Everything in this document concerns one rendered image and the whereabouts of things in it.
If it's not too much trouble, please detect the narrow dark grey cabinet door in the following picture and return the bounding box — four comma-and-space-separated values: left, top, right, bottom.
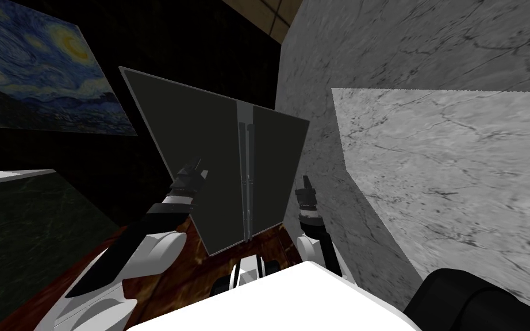
250, 105, 312, 241

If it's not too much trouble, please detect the dark grey two-door cabinet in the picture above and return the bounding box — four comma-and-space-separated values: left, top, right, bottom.
118, 66, 312, 257

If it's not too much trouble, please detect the blue starry night painting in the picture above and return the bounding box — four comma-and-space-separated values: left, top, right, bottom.
0, 0, 138, 137

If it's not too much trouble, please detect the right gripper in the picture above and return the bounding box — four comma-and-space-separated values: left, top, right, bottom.
294, 175, 318, 213

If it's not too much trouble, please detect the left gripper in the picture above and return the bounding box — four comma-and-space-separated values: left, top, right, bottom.
170, 158, 210, 198

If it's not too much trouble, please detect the grey bar handle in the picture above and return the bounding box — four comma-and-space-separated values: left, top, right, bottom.
247, 123, 256, 240
239, 121, 249, 242

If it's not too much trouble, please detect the wide dark grey cabinet door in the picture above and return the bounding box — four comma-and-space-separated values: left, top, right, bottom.
118, 66, 249, 257

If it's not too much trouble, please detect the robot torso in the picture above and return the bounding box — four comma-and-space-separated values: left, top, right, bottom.
126, 254, 423, 331

